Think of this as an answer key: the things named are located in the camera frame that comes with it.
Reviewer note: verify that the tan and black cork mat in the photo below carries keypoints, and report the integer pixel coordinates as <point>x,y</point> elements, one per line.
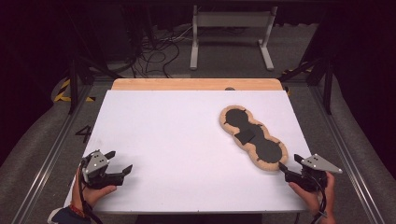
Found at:
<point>239,119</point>

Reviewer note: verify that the white board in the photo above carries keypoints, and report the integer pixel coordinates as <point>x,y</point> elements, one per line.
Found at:
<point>171,124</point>

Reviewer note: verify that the dark round table grommet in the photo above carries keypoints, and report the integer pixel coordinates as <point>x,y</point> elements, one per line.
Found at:
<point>229,89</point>

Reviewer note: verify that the white metal stand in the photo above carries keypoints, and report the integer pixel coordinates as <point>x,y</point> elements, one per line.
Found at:
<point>232,19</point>

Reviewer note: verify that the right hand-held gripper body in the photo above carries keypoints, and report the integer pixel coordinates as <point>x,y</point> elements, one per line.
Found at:
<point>311,180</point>

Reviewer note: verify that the yellow and black floor tape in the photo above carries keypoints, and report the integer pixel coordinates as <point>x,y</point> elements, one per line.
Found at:
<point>62,99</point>

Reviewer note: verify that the black metal stand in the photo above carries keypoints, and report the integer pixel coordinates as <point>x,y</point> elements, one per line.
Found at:
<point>73,90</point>
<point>327,90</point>

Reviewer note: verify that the person's right hand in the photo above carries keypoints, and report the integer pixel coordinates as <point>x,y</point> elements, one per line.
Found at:
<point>316,200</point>

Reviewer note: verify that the aluminium rail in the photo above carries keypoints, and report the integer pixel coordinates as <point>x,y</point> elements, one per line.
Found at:
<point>53,155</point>
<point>342,149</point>

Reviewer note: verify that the person's left hand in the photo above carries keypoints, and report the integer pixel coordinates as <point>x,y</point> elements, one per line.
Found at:
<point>90,195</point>

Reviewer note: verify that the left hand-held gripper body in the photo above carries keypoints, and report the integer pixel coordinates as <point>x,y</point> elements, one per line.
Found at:
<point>96,165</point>

